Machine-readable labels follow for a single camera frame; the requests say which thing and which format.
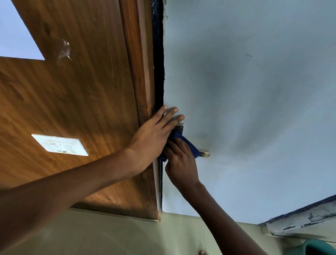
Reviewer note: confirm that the person's left hand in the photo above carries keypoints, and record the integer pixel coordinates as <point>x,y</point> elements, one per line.
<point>148,139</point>

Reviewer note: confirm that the person's right hand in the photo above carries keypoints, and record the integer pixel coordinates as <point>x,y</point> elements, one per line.
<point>181,165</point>

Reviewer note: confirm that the person's right fingers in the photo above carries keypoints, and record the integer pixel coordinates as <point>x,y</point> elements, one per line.
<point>177,147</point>

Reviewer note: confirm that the person's left middle finger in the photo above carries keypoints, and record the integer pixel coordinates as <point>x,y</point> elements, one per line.
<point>170,114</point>

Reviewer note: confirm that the blue cleaning cloth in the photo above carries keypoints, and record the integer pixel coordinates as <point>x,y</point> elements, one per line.
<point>190,144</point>

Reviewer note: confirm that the person's left forearm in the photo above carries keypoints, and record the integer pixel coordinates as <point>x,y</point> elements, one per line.
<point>65,189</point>

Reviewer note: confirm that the person's right forearm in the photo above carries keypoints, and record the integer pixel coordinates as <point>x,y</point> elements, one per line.
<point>225,223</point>

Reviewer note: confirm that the light blue door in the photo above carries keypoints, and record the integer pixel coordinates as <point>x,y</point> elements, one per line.
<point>249,105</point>

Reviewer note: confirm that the clear tape piece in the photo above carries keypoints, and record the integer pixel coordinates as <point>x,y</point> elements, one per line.
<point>64,51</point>

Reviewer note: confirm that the white ledge with peeling paint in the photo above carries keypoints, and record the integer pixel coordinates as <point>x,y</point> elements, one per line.
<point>301,220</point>

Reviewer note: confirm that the teal plastic bucket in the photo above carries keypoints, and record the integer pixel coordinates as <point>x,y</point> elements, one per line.
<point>319,248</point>

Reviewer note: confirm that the brown wooden door frame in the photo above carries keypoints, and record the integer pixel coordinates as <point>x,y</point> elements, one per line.
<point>140,65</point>

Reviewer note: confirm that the brown wooden wall panel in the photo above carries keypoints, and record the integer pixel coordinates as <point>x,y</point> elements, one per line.
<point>78,92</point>

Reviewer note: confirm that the white switch plate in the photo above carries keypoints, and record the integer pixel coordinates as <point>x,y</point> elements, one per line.
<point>60,145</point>

